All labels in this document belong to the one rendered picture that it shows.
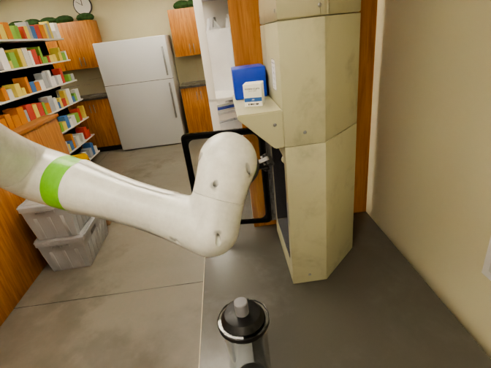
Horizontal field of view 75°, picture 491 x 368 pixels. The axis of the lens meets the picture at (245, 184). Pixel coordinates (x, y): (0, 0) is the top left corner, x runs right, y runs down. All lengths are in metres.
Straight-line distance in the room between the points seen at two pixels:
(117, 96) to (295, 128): 5.28
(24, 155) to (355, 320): 0.90
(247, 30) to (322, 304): 0.90
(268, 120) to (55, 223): 2.45
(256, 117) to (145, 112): 5.17
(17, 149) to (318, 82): 0.66
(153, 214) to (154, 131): 5.40
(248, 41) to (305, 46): 0.38
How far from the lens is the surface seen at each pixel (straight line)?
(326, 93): 0.86
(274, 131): 0.84
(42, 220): 3.06
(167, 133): 5.97
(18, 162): 0.75
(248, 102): 0.91
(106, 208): 0.68
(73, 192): 0.71
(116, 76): 5.95
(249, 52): 1.18
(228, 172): 0.56
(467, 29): 0.96
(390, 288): 1.13
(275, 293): 1.08
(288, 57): 0.82
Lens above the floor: 1.70
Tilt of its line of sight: 25 degrees down
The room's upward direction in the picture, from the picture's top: 7 degrees counter-clockwise
